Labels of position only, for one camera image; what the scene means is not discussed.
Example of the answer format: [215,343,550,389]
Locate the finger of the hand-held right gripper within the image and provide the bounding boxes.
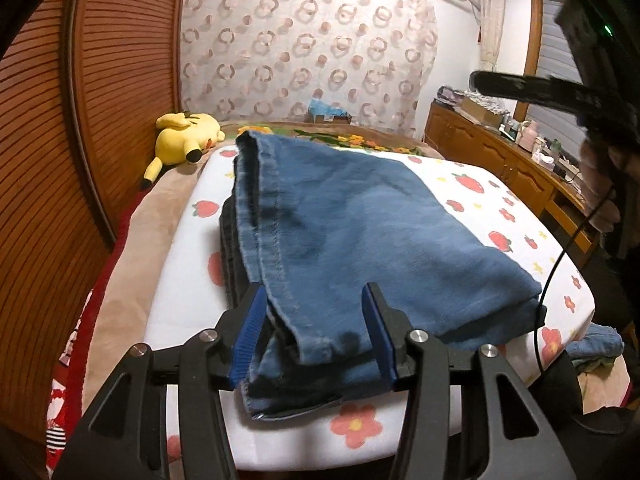
[470,71,588,113]

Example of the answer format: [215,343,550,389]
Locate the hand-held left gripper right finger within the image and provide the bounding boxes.
[361,282,576,480]

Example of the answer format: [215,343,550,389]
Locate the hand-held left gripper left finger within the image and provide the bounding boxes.
[52,284,268,480]

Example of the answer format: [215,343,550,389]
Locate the blue denim pants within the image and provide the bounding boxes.
[232,130,546,406]

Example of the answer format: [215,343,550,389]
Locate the dark folded pants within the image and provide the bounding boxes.
[218,195,346,418]

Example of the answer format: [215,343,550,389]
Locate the person's right hand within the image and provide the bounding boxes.
[580,132,621,233]

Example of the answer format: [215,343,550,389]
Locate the pink jar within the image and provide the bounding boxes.
[520,121,541,151]

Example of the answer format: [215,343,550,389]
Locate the flat cardboard box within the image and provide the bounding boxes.
[460,96,503,127]

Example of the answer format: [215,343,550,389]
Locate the wooden sideboard cabinet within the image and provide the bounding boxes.
[424,100,601,261]

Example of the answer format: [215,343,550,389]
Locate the stack of magazines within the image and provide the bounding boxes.
[436,86,468,107]

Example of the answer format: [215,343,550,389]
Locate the beige hanging curtain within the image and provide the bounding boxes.
[480,0,504,72]

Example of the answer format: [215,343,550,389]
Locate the white strawberry printed sheet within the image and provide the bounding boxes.
[145,147,598,471]

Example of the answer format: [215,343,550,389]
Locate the beige floral blanket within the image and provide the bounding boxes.
[82,119,446,401]

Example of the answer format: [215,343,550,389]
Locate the cardboard box with blue plastic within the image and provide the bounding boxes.
[306,99,352,126]

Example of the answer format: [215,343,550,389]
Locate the yellow plush toy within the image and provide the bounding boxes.
[142,111,226,183]

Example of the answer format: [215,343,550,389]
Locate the light blue jeans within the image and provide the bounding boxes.
[570,322,626,361]

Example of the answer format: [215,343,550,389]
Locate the circle patterned sheer curtain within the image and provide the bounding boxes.
[180,0,438,136]

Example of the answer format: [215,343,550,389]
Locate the wooden louvred wardrobe door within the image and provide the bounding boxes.
[0,0,188,480]

